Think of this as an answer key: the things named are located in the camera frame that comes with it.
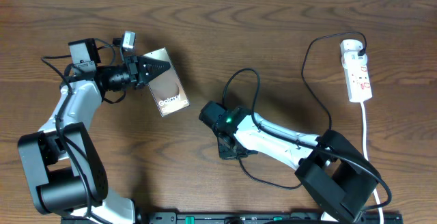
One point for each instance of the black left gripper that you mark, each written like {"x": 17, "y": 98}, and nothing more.
{"x": 135, "y": 72}

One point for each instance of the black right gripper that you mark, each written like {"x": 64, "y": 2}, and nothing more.
{"x": 224, "y": 154}

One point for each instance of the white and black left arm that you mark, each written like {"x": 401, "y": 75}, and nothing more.
{"x": 63, "y": 170}

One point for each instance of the silver Galaxy smartphone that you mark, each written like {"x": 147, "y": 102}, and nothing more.
{"x": 167, "y": 88}

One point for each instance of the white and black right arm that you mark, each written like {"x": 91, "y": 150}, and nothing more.
{"x": 335, "y": 174}

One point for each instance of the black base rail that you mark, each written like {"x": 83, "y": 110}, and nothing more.
{"x": 250, "y": 218}

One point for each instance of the white power strip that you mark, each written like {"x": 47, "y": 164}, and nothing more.
{"x": 356, "y": 73}

